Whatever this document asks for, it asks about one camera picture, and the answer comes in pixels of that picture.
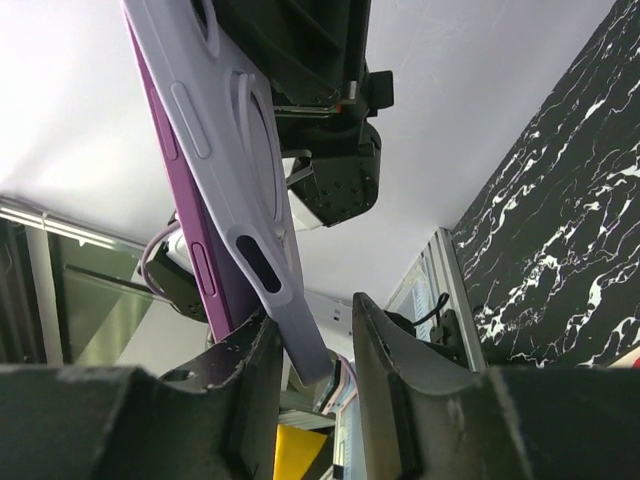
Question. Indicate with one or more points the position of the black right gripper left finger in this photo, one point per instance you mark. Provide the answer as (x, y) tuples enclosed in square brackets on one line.
[(214, 417)]

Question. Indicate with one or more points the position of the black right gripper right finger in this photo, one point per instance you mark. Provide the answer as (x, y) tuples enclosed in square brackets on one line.
[(425, 417)]

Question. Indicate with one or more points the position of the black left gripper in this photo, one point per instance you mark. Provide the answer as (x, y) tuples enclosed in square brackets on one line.
[(313, 54)]

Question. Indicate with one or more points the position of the lilac silicone phone case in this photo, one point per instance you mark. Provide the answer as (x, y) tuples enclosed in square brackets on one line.
[(220, 108)]

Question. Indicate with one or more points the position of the purple phone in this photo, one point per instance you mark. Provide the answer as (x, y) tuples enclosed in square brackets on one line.
[(191, 265)]

